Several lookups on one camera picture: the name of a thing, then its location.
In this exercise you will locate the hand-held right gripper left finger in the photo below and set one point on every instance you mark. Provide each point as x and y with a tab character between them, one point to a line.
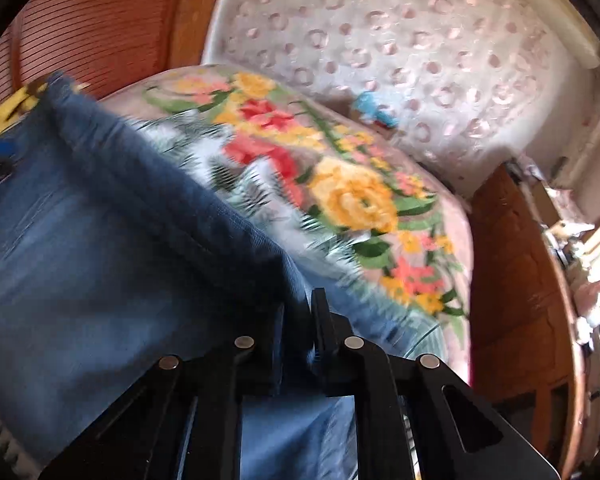
220	385

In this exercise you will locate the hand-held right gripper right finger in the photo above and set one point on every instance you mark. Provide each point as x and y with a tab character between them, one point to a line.
370	385

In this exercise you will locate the teal cloth item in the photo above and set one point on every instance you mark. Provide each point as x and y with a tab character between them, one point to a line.
375	109

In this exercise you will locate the pink figurine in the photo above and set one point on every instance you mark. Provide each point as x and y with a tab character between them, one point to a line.
593	292

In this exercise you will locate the blue denim pants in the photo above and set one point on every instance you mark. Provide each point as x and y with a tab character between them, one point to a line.
105	260

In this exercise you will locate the pile of clutter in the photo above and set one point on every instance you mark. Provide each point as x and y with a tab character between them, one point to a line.
560	230

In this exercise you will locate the floral leaf print bedsheet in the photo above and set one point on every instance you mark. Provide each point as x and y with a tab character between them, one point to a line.
355	195

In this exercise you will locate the long wooden cabinet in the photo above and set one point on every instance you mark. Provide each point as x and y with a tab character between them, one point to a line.
510	285

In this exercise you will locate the sheer circle pattern curtain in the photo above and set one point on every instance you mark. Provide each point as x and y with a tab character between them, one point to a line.
380	25

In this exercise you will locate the yellow plush toy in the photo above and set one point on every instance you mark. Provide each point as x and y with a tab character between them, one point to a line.
9	108

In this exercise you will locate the slatted wooden headboard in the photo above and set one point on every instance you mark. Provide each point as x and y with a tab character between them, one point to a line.
95	15

